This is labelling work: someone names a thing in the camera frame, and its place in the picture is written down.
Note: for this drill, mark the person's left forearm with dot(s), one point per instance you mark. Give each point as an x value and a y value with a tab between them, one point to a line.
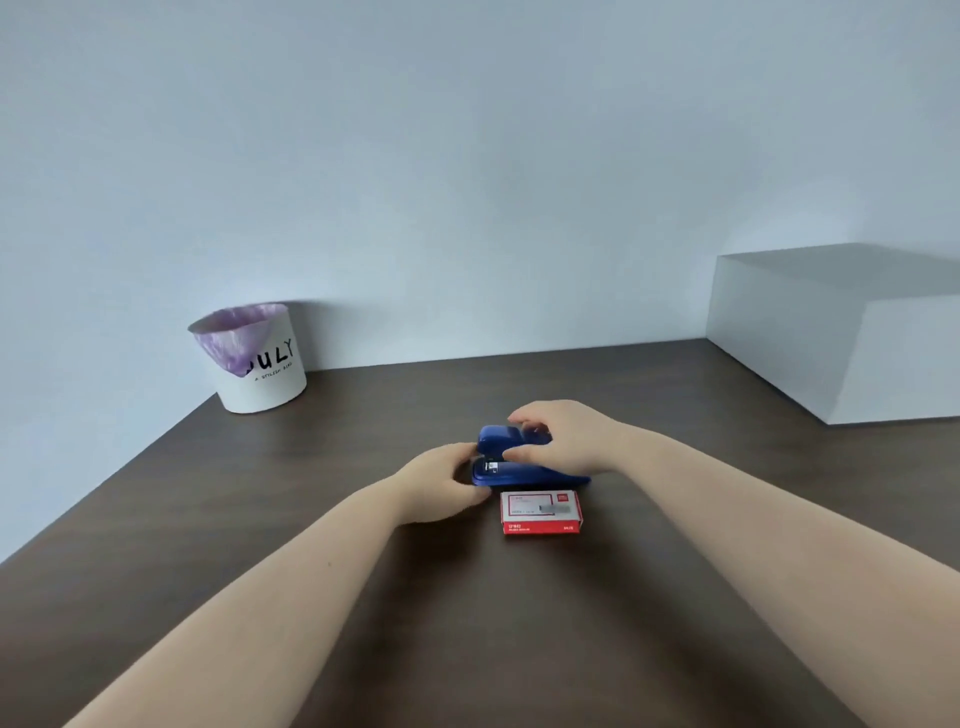
247	607

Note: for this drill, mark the person's right forearm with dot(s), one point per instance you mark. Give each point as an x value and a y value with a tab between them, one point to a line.
795	570

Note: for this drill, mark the white rectangular box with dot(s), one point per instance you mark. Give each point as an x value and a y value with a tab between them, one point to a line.
840	330

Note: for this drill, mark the person's right thumb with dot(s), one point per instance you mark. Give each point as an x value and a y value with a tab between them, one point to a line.
525	452

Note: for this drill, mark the person's left hand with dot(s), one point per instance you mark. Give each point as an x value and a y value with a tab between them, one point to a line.
435	484

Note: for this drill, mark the blue stapler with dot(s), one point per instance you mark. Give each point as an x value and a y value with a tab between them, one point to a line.
517	461

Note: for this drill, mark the person's left thumb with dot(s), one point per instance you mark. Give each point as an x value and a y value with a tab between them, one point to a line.
461	454

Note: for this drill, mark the red and white staple box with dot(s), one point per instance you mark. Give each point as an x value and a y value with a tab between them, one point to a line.
541	511

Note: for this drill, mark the purple bin liner bag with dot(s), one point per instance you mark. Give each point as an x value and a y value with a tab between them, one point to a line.
232	341

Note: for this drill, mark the person's right hand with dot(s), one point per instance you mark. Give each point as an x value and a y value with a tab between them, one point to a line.
574	439

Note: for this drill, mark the white round waste bin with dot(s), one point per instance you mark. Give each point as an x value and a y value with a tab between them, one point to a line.
259	367

